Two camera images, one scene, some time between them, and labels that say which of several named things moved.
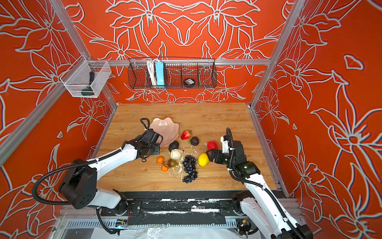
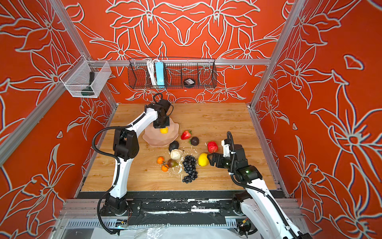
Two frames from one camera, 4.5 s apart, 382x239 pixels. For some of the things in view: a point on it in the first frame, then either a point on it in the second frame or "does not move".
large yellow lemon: [203, 160] does not move
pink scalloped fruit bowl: [166, 128] does not move
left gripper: [157, 152] to [167, 124]
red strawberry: [186, 134] does not move
